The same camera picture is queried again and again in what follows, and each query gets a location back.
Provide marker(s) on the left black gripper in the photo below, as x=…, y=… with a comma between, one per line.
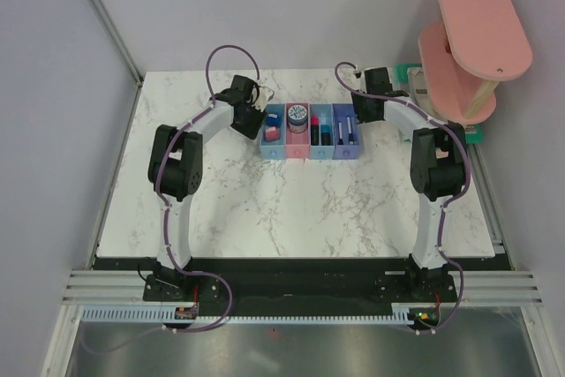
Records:
x=252, y=131

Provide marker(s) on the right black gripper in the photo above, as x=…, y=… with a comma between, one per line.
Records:
x=361, y=116

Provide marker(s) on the small blue item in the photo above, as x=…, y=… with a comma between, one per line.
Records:
x=274, y=120

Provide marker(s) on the pink eraser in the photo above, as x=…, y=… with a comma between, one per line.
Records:
x=271, y=135

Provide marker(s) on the purple storage bin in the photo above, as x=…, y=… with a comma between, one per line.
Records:
x=346, y=151

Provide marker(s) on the blue cap whiteboard marker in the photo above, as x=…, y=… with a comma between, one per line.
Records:
x=351, y=137

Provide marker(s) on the black tip whiteboard marker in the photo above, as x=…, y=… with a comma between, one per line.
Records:
x=341, y=128

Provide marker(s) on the light blue storage bin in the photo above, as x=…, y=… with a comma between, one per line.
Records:
x=324, y=111

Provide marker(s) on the blue cap black highlighter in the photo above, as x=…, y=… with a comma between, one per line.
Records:
x=325, y=135

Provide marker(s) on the pink storage bin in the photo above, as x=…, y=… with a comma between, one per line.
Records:
x=298, y=144

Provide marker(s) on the blue round jar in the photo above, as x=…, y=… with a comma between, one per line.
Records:
x=297, y=118

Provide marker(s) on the pink cap black highlighter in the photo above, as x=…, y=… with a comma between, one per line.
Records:
x=315, y=130

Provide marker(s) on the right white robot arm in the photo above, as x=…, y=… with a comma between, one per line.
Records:
x=440, y=170

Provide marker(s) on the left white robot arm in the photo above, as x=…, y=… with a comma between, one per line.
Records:
x=175, y=167

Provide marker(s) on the green book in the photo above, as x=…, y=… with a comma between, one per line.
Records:
x=473, y=132

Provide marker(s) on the pink two-tier wooden shelf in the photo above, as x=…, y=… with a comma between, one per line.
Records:
x=476, y=45

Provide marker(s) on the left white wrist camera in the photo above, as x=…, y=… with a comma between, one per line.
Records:
x=262, y=97

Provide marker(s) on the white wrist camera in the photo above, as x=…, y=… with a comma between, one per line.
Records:
x=358, y=73
x=262, y=97

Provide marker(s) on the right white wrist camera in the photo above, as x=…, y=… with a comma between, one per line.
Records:
x=358, y=73

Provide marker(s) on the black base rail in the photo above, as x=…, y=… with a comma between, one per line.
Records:
x=302, y=286

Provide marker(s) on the white slotted cable duct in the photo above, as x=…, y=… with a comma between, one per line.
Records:
x=176, y=315

